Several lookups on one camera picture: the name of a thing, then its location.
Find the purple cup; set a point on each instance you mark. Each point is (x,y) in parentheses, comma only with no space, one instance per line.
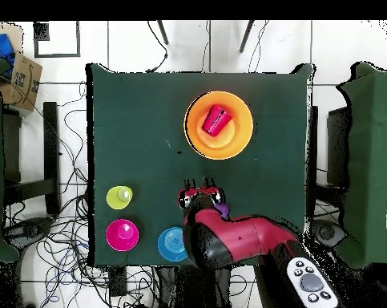
(224,210)

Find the large orange bowl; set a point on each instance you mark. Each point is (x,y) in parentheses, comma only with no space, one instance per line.
(238,134)

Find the red cup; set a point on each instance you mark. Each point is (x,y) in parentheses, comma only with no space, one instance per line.
(216,121)

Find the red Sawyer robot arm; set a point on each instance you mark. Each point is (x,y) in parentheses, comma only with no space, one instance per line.
(244,237)

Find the small blue bowl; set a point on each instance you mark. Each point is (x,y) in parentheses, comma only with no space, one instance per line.
(170,245)

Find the pale yellow translucent cup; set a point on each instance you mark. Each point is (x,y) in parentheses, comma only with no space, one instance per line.
(116,199)

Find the dark green tablecloth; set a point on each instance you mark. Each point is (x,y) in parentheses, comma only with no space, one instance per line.
(132,128)

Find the small red bowl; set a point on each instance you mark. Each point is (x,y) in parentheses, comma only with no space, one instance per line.
(122,235)

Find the black power strip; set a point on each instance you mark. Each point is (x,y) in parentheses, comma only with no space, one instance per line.
(117,282)

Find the dark grey floor device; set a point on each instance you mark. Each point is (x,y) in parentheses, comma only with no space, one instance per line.
(329,232)

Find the black metal stand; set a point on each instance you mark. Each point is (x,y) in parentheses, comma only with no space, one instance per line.
(51,144)

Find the black tripod leg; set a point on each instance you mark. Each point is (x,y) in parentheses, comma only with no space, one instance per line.
(163,32)
(246,37)

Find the black floor device with knob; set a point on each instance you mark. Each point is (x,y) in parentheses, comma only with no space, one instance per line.
(29,229)

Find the cardboard box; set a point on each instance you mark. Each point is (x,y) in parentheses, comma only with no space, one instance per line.
(26,80)

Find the flat cardboard sheet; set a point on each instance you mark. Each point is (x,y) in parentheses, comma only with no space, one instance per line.
(15,32)

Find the blue bag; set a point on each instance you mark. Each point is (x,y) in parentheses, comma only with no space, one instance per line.
(2,43)

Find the black square floor frame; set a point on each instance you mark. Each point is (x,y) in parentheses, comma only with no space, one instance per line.
(57,55)

